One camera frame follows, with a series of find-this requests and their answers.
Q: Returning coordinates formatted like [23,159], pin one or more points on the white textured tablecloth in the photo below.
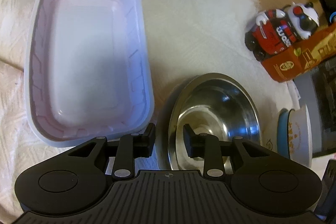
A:
[184,38]

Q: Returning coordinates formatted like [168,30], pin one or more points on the grey appliance at table edge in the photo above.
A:
[317,91]

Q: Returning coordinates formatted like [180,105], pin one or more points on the white bowl with gold emblem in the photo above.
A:
[300,137]

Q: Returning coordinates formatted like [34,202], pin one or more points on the red waka toy figure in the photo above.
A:
[275,30]

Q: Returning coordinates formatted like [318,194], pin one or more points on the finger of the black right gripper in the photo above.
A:
[326,204]

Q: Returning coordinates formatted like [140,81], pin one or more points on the white plastic rectangular tub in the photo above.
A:
[87,71]

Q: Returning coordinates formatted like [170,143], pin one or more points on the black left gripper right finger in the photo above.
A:
[240,151]

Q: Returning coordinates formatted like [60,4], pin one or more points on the brown food box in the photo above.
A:
[302,56]

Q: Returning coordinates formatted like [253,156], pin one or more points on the blue rimmed white plate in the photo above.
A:
[282,133]

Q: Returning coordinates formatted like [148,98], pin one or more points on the stainless steel bowl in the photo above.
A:
[212,104]

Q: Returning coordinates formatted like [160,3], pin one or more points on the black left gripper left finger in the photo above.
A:
[97,152]

